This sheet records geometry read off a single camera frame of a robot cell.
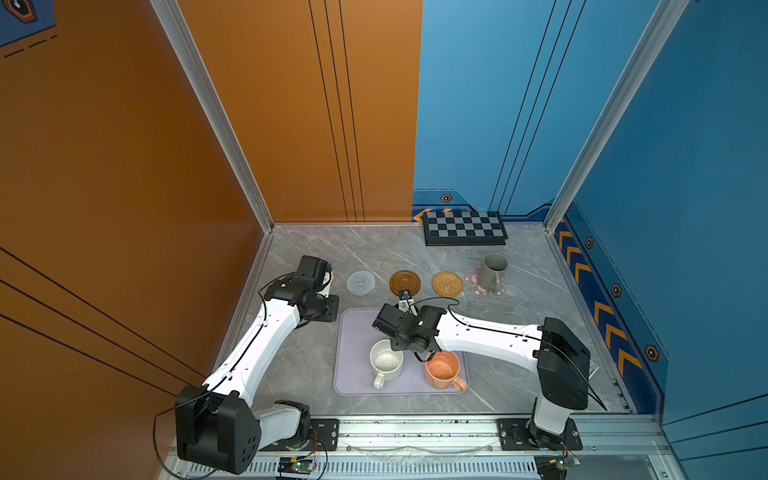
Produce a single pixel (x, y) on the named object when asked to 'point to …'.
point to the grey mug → (490, 271)
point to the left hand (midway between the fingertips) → (329, 307)
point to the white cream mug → (388, 363)
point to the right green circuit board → (567, 463)
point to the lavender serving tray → (353, 337)
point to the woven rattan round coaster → (447, 284)
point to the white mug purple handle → (326, 279)
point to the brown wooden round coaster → (404, 280)
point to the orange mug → (441, 371)
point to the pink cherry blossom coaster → (471, 277)
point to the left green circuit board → (297, 465)
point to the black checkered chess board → (461, 228)
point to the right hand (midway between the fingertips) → (398, 337)
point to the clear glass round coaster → (361, 283)
